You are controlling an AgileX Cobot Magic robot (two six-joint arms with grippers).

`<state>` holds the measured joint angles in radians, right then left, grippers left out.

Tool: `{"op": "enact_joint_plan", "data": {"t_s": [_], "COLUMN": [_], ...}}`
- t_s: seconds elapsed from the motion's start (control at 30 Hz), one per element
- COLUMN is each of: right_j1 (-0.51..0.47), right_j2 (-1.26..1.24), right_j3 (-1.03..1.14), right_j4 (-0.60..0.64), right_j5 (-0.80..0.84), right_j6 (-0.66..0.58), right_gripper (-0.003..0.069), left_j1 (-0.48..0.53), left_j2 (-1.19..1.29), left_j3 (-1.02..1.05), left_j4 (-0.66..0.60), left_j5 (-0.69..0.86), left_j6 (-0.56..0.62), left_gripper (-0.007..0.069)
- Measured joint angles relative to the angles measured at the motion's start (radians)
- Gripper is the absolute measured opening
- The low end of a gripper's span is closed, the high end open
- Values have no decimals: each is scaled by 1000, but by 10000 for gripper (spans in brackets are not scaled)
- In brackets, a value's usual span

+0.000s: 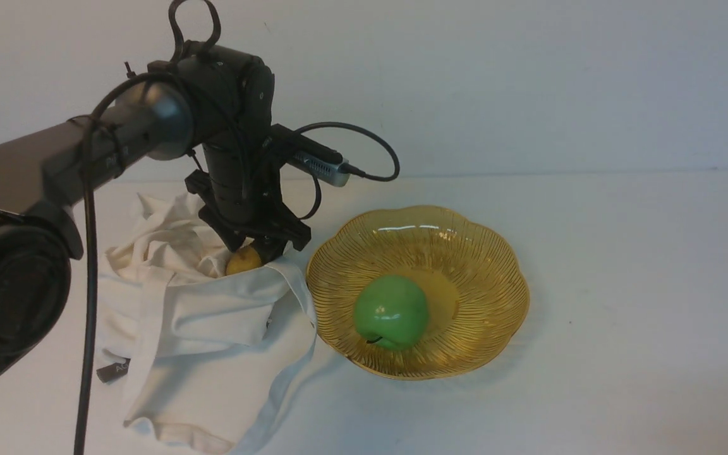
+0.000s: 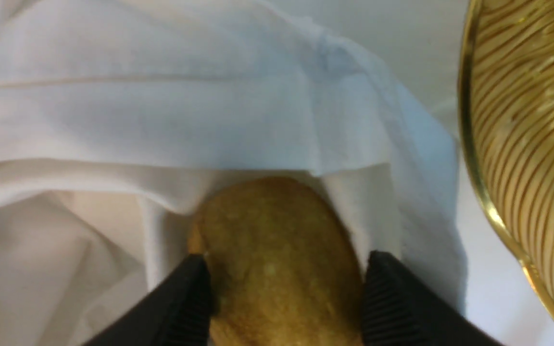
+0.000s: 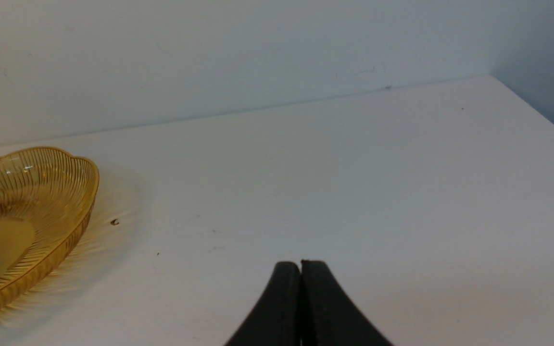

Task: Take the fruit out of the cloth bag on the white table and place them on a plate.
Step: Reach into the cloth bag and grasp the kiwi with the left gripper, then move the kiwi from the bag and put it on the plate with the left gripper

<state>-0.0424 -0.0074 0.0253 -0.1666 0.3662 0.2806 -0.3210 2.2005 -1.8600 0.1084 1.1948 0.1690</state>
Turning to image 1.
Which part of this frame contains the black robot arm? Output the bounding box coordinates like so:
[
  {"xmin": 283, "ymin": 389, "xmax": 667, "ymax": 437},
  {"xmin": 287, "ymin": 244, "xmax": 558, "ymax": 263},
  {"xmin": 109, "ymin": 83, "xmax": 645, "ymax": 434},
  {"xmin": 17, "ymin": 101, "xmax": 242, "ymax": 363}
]
[{"xmin": 0, "ymin": 41, "xmax": 311, "ymax": 375}]

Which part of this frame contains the green apple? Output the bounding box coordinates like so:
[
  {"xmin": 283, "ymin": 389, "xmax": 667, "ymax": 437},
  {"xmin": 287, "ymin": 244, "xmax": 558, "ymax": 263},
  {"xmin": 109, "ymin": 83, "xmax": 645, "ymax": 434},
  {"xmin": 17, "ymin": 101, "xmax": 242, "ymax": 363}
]
[{"xmin": 353, "ymin": 276, "xmax": 430, "ymax": 351}]

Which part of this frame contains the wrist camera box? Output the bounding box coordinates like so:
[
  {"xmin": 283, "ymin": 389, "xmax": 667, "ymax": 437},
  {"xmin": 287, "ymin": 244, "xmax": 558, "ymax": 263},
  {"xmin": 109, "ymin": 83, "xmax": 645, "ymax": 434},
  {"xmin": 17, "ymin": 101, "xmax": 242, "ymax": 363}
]
[{"xmin": 269, "ymin": 124, "xmax": 350, "ymax": 188}]

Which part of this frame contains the amber glass fruit bowl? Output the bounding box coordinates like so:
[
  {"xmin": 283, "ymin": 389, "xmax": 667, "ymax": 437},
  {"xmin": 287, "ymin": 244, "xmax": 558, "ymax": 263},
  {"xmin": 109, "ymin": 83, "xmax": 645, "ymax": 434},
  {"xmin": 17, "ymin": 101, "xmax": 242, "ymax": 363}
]
[{"xmin": 306, "ymin": 205, "xmax": 530, "ymax": 380}]

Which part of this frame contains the yellow-brown fruit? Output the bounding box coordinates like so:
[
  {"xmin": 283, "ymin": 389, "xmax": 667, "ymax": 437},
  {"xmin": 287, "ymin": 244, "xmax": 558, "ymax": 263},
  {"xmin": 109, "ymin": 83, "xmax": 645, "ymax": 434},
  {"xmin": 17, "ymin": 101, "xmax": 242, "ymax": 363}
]
[{"xmin": 224, "ymin": 245, "xmax": 264, "ymax": 276}]

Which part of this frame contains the white cloth tote bag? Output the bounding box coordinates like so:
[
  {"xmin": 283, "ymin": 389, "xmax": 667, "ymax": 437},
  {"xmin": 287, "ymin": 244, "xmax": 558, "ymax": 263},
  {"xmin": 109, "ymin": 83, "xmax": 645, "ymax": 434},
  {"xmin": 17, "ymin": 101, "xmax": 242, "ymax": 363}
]
[{"xmin": 96, "ymin": 193, "xmax": 316, "ymax": 454}]

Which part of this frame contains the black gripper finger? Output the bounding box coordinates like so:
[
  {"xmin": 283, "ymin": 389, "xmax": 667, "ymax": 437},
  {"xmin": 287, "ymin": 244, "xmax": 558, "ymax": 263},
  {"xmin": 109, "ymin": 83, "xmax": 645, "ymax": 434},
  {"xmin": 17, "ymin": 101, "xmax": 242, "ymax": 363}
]
[{"xmin": 252, "ymin": 237, "xmax": 286, "ymax": 265}]

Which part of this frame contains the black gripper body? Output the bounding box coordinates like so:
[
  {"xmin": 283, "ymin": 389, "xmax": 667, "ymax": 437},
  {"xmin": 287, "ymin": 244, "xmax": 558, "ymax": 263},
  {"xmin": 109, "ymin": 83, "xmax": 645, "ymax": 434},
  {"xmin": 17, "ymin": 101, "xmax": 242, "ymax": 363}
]
[{"xmin": 185, "ymin": 142, "xmax": 312, "ymax": 252}]

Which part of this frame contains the black cable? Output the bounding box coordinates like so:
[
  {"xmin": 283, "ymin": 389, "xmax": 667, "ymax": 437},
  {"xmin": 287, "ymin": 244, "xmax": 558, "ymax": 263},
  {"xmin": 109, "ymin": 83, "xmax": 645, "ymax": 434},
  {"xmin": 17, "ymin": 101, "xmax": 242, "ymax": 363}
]
[{"xmin": 73, "ymin": 0, "xmax": 401, "ymax": 455}]

